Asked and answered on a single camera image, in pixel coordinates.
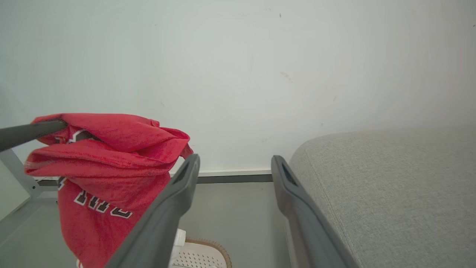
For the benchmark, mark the white laundry basket brown rim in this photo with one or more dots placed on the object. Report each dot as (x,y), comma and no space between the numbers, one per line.
(202,257)

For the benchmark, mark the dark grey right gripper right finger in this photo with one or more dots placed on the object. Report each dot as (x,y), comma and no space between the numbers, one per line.
(301,223)

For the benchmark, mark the light grey fabric sofa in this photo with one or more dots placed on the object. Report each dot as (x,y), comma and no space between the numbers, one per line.
(394,193)

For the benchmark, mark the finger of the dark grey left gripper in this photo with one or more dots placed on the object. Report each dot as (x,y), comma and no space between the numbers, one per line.
(26,136)

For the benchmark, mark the grey metal frame leg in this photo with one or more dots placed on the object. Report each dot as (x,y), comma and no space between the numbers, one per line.
(20,173)

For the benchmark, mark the red jersey with white trim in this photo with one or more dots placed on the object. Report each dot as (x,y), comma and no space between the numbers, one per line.
(111,163)

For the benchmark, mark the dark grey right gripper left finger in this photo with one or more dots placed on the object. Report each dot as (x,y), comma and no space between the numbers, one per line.
(160,223)

